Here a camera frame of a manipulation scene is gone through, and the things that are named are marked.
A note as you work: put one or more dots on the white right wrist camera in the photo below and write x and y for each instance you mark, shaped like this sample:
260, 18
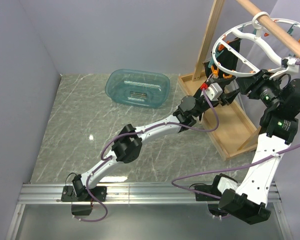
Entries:
288, 66

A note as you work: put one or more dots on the orange hanger clip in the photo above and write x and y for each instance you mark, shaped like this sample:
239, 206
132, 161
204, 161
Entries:
215, 73
226, 75

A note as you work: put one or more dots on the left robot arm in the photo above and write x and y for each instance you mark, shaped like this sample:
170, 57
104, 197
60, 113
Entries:
126, 147

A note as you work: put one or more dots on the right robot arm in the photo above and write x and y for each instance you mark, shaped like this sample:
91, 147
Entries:
248, 201

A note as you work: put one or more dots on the teal transparent plastic bin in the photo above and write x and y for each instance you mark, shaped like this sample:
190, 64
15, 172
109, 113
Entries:
138, 88

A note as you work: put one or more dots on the black hanging underwear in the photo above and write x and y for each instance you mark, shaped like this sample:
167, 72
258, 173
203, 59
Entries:
224, 57

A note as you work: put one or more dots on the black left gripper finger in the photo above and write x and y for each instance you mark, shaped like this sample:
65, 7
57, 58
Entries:
230, 96
223, 82

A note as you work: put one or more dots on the wooden drying rack frame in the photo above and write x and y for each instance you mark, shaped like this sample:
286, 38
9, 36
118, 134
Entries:
236, 133

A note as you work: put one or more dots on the black underwear beige waistband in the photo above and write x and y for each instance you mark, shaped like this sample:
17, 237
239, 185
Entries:
209, 81

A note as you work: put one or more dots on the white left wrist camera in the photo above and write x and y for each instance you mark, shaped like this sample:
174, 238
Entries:
213, 91

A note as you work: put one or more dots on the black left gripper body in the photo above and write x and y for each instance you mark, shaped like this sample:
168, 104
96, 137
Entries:
204, 106

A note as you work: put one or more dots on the white round clip hanger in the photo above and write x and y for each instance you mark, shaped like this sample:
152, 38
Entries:
252, 31

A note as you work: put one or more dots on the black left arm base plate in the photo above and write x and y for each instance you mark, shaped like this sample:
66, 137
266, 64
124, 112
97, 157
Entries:
68, 194

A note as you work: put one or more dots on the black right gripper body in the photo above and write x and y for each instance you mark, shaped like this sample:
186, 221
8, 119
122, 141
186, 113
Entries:
267, 90

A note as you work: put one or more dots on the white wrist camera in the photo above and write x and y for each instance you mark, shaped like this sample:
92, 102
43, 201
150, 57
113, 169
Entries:
288, 66
213, 91

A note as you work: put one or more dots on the aluminium mounting rail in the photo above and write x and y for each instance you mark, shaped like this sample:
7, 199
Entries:
136, 211

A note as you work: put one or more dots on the teal hanger clip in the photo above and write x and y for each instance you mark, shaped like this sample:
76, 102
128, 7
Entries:
211, 65

